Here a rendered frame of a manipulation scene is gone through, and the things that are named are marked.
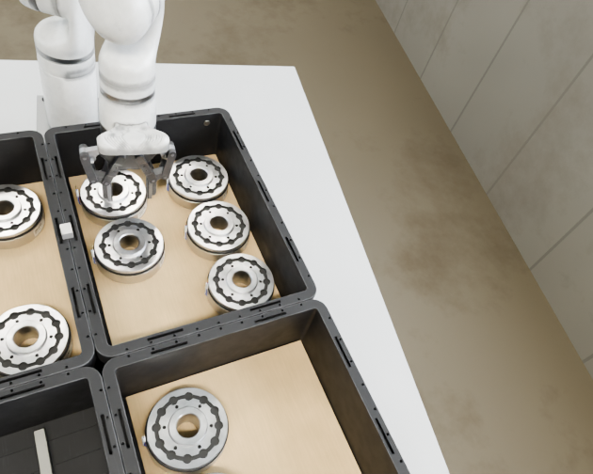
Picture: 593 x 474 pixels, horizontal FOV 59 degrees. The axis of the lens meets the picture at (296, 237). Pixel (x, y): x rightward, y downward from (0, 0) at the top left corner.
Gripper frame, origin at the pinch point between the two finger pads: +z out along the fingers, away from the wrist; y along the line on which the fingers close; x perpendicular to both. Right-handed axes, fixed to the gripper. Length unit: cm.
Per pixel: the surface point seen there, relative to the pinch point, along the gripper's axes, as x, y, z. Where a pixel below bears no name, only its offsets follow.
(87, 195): -1.5, 6.3, 2.1
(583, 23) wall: -67, -157, 1
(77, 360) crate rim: 29.9, 9.3, -3.1
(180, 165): -6.4, -9.3, 1.2
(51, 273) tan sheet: 10.3, 12.4, 5.9
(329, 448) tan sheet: 44.3, -20.8, 6.6
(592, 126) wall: -38, -156, 23
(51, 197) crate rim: 4.8, 11.0, -4.5
